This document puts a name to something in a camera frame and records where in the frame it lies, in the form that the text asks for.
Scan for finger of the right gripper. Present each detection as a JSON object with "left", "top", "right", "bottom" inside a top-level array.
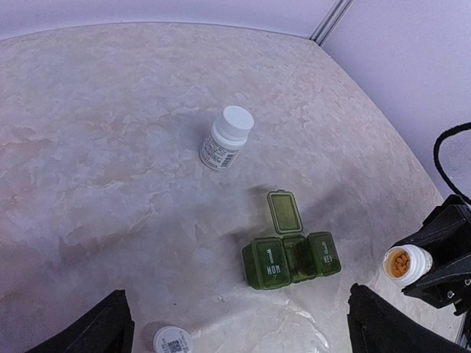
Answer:
[
  {"left": 401, "top": 253, "right": 470, "bottom": 316},
  {"left": 394, "top": 195, "right": 470, "bottom": 265}
]

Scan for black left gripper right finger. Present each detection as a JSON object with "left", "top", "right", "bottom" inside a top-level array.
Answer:
[{"left": 347, "top": 283, "right": 466, "bottom": 353}]

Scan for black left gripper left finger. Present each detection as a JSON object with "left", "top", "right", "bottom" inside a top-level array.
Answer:
[{"left": 30, "top": 290, "right": 135, "bottom": 352}]

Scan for white pill bottle with code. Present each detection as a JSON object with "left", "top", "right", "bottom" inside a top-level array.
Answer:
[{"left": 382, "top": 244, "right": 433, "bottom": 288}]

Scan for orange pills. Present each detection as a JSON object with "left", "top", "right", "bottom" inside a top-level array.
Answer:
[{"left": 391, "top": 252, "right": 410, "bottom": 278}]

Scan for right aluminium frame post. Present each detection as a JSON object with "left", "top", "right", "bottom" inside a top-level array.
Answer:
[{"left": 309, "top": 0, "right": 354, "bottom": 46}]

